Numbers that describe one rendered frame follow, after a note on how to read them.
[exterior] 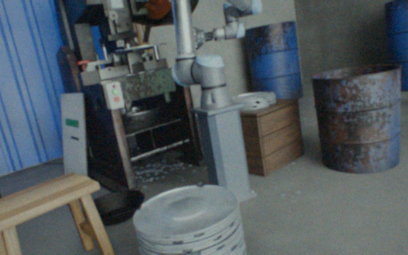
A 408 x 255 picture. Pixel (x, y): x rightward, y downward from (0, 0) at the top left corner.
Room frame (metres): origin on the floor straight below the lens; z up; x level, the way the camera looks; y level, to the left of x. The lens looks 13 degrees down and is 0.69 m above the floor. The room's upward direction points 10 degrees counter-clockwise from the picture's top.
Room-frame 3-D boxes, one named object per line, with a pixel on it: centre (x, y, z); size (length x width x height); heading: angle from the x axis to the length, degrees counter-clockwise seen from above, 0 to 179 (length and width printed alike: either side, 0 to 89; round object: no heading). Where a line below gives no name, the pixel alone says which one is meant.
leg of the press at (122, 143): (2.10, 0.72, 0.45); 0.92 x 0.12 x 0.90; 35
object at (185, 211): (0.84, 0.08, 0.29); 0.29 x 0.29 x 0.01
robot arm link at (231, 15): (1.86, -0.27, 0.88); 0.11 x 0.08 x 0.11; 46
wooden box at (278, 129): (1.92, -0.30, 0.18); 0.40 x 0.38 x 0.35; 39
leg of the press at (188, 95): (2.41, 0.28, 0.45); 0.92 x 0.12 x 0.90; 35
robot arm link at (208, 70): (1.50, -0.08, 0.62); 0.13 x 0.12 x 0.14; 46
